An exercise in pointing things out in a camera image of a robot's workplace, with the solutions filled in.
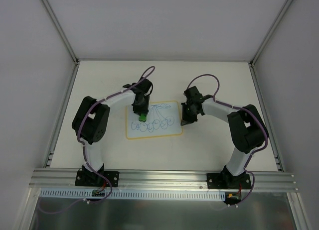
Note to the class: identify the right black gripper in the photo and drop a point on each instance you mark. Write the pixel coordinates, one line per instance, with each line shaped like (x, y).
(188, 117)

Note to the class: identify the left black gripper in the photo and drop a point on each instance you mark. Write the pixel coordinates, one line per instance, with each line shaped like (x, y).
(140, 109)

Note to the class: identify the green whiteboard eraser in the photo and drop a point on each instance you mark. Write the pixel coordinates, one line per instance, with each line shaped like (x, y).
(143, 117)

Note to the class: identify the yellow-framed small whiteboard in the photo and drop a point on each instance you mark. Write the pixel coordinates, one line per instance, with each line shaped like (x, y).
(163, 120)

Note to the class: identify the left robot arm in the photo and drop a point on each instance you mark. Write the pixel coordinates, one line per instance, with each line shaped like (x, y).
(90, 125)

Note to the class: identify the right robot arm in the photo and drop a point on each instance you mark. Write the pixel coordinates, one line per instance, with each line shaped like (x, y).
(248, 134)

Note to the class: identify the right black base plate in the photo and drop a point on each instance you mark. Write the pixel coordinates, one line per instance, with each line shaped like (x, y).
(227, 181)

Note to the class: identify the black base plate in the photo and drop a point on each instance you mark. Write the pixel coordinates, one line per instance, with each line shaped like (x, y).
(227, 181)
(86, 178)

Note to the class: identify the right aluminium frame post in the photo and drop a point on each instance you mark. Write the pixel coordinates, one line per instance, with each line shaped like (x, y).
(253, 70)

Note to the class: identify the aluminium frame post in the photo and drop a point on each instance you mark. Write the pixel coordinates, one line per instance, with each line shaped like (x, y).
(253, 70)
(70, 83)

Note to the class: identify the white slotted cable duct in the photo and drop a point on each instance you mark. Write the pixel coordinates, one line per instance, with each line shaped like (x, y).
(133, 194)

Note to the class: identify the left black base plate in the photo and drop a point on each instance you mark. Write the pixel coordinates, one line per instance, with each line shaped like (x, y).
(86, 178)

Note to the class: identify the aluminium front rail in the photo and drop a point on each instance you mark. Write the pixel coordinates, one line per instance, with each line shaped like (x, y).
(162, 180)

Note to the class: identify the left aluminium frame post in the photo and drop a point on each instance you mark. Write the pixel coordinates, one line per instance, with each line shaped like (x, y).
(70, 83)

